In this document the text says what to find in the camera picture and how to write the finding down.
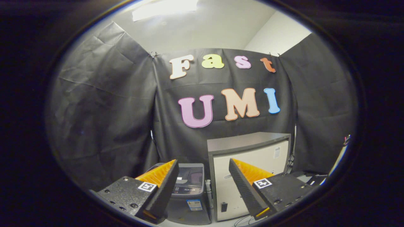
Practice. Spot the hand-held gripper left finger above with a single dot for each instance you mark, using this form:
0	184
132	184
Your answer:
164	190

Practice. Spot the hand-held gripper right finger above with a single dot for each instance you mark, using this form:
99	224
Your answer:
244	189

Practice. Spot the beige cabinet with dark top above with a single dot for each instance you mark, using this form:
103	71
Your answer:
268	157

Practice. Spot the black backdrop cloth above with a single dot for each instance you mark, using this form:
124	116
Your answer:
104	119

